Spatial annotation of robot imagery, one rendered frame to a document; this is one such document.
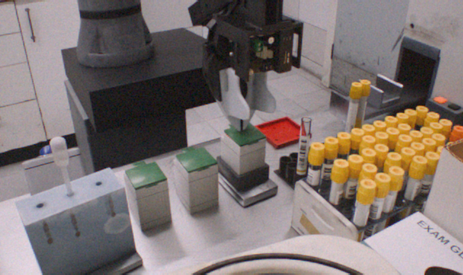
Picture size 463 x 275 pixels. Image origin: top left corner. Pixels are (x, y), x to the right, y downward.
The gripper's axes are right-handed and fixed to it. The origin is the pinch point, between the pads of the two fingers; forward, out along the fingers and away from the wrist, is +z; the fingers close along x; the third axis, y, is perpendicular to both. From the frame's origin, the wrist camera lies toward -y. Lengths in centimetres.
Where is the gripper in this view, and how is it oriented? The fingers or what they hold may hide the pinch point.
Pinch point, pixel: (237, 118)
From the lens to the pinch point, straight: 54.3
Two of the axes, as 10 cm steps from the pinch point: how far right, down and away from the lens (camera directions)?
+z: 0.0, 8.5, 5.2
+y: 5.3, 4.4, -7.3
